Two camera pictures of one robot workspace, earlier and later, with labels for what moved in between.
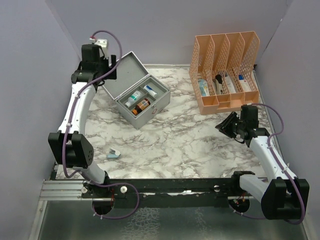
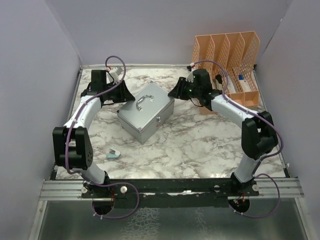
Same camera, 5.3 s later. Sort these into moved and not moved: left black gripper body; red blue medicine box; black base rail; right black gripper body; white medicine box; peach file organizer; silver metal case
Moved: right black gripper body; left black gripper body; silver metal case
Not moved: white medicine box; black base rail; red blue medicine box; peach file organizer
